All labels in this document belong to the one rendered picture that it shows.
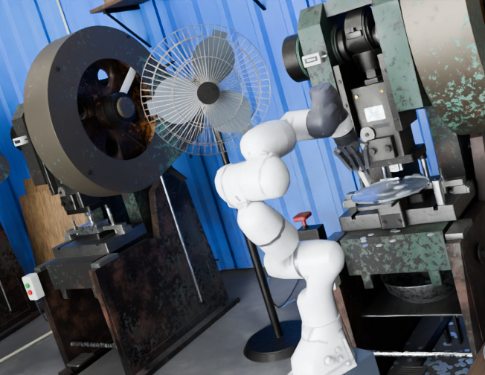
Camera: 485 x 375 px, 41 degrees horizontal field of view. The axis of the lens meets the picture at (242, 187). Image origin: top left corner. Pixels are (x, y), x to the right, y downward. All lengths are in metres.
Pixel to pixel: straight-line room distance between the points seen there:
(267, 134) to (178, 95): 1.23
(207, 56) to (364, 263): 1.10
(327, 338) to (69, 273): 1.90
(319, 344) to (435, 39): 0.94
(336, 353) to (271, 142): 0.66
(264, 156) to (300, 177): 2.32
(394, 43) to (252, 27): 1.80
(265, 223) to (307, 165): 2.31
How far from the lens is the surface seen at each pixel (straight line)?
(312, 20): 2.42
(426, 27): 1.97
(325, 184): 3.97
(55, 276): 3.63
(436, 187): 2.36
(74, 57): 3.10
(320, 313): 1.91
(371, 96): 2.40
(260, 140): 1.71
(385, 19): 2.30
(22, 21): 5.28
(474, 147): 2.70
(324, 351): 1.93
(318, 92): 2.01
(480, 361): 2.09
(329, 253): 1.82
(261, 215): 1.68
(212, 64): 2.90
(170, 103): 2.84
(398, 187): 2.41
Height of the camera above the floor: 1.39
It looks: 11 degrees down
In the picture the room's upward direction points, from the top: 17 degrees counter-clockwise
